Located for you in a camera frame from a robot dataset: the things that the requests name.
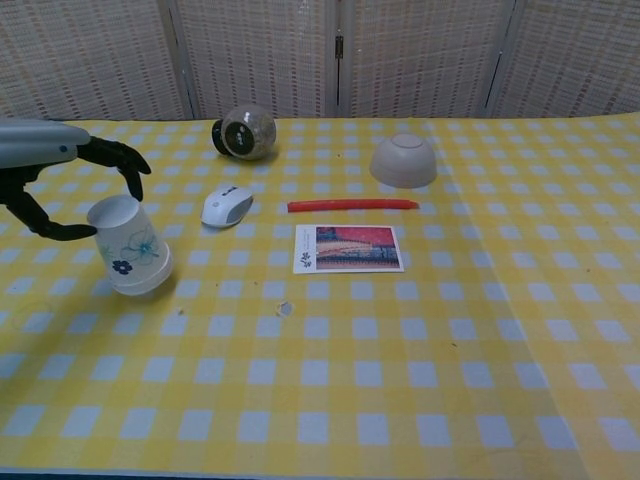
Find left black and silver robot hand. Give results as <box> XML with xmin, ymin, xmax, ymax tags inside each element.
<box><xmin>0</xmin><ymin>118</ymin><xmax>153</xmax><ymax>242</ymax></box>

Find white paper cup blue flowers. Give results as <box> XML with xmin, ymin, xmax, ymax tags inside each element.
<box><xmin>111</xmin><ymin>243</ymin><xmax>175</xmax><ymax>298</ymax></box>
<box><xmin>86</xmin><ymin>195</ymin><xmax>172</xmax><ymax>294</ymax></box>

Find white and grey computer mouse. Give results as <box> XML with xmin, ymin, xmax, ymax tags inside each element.
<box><xmin>200</xmin><ymin>184</ymin><xmax>255</xmax><ymax>230</ymax></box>

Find round glass jar black lid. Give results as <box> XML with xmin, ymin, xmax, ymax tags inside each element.
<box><xmin>210</xmin><ymin>103</ymin><xmax>278</xmax><ymax>162</ymax></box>

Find woven folding screen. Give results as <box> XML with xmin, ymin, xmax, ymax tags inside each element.
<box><xmin>0</xmin><ymin>0</ymin><xmax>640</xmax><ymax>129</ymax></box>

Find red stick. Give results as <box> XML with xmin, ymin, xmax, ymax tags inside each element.
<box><xmin>286</xmin><ymin>198</ymin><xmax>421</xmax><ymax>215</ymax></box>

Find postcard with red picture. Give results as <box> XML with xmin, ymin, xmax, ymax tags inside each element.
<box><xmin>292</xmin><ymin>224</ymin><xmax>405</xmax><ymax>276</ymax></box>

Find beige upturned bowl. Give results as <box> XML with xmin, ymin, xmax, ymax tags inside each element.
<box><xmin>369</xmin><ymin>133</ymin><xmax>439</xmax><ymax>190</ymax></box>

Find yellow white checked tablecloth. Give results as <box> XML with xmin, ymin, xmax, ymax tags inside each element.
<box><xmin>0</xmin><ymin>113</ymin><xmax>640</xmax><ymax>480</ymax></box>

